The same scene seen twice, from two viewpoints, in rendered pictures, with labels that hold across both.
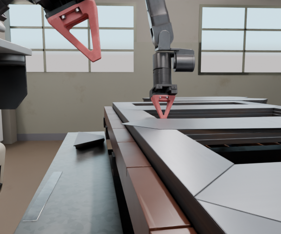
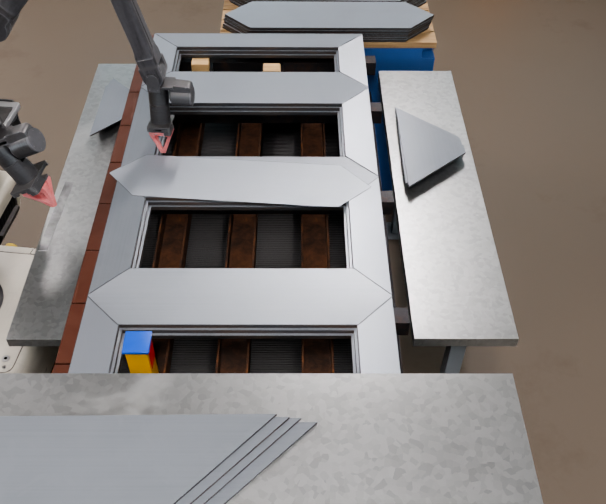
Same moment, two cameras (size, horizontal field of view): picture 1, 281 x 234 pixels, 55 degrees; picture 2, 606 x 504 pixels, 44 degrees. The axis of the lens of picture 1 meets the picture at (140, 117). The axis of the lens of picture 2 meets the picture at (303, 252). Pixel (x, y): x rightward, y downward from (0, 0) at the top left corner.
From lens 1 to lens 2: 1.71 m
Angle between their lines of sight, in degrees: 40
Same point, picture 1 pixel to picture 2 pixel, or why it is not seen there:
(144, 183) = (86, 269)
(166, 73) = (160, 112)
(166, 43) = (155, 87)
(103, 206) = not seen: hidden behind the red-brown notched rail
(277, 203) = (114, 302)
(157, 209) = (80, 292)
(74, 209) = (74, 241)
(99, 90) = not seen: outside the picture
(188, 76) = not seen: outside the picture
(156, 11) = (140, 55)
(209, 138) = (174, 204)
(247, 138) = (208, 205)
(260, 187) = (119, 291)
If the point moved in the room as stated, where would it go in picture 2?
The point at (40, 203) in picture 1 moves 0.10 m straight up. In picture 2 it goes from (50, 231) to (42, 206)
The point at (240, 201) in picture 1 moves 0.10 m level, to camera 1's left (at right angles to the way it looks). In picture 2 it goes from (102, 299) to (62, 294)
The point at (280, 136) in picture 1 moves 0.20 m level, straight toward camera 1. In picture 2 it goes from (239, 205) to (190, 246)
